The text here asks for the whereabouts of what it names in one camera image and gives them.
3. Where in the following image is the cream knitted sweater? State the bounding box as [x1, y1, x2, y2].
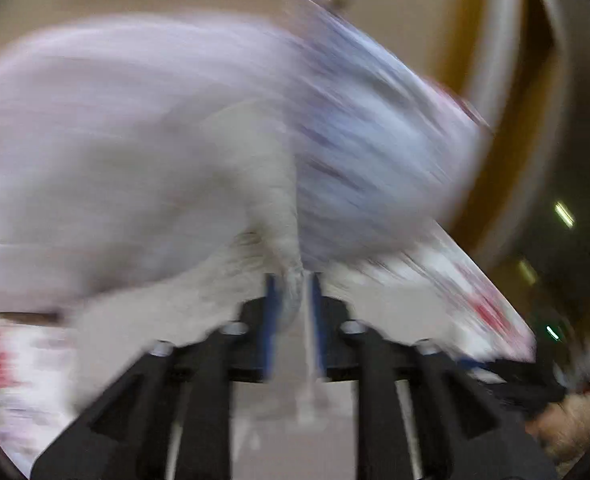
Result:
[69, 101, 304, 410]

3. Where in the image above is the floral quilted bedspread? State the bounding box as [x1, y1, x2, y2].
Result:
[0, 228, 534, 479]

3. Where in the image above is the pale pink pillow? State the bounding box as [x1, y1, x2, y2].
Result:
[0, 13, 293, 312]

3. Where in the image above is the lavender print pillow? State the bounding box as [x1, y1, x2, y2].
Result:
[285, 0, 490, 270]

